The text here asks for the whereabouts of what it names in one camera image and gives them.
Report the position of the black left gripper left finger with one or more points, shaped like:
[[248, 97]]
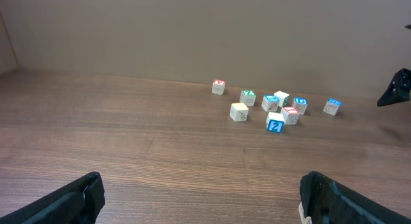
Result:
[[77, 202]]

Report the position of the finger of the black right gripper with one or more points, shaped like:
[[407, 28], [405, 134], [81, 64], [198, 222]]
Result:
[[398, 90]]

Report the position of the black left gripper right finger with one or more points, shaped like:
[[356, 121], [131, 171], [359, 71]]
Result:
[[325, 201]]

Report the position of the blue top block far right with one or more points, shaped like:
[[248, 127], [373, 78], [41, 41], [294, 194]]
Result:
[[332, 106]]

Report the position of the red I block upper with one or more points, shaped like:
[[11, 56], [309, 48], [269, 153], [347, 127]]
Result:
[[291, 115]]

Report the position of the white block blue 2 side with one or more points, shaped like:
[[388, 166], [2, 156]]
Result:
[[275, 122]]

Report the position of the blue D letter block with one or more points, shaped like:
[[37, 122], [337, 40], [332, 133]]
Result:
[[300, 104]]

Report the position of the white block green side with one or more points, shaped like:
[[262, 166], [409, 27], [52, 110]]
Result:
[[283, 98]]

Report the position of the blue L letter block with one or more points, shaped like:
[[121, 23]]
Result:
[[270, 103]]

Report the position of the yellow S letter block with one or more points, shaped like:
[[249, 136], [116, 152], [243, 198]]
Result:
[[239, 112]]

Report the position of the green Z letter block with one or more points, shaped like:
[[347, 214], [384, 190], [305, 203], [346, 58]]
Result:
[[248, 97]]

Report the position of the red Y block far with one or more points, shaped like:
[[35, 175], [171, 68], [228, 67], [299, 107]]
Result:
[[218, 87]]

